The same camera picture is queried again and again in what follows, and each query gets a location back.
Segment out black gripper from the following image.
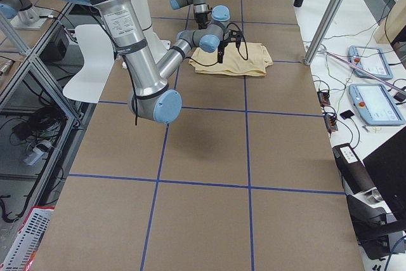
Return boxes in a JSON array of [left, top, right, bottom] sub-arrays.
[[217, 31, 230, 63], [195, 12, 209, 29]]

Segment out cream long sleeve shirt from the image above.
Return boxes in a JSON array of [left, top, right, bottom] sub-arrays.
[[188, 43, 273, 77]]

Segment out white plastic chair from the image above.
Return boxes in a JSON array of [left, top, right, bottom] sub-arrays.
[[63, 24, 114, 103]]

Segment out upper blue teach pendant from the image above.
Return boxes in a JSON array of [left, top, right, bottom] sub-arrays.
[[348, 45, 393, 80]]

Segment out blue teach pendant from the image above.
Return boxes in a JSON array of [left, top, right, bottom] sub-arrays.
[[348, 45, 393, 80], [348, 84, 405, 126]]

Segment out lower blue teach pendant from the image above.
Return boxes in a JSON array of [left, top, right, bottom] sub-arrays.
[[348, 84, 405, 126]]

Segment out black equipment case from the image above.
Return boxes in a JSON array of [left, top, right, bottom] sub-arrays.
[[332, 128, 405, 260]]

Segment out red white plastic basket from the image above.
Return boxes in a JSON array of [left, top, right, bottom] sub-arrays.
[[1, 206, 55, 270]]

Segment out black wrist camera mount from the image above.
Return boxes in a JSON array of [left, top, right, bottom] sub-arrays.
[[226, 29, 244, 48]]

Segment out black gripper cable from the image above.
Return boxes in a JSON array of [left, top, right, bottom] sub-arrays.
[[190, 22, 249, 67]]

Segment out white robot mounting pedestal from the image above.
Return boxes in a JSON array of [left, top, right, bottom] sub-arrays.
[[131, 0, 171, 63]]

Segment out aluminium frame post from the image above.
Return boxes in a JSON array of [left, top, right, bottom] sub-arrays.
[[304, 0, 343, 65]]

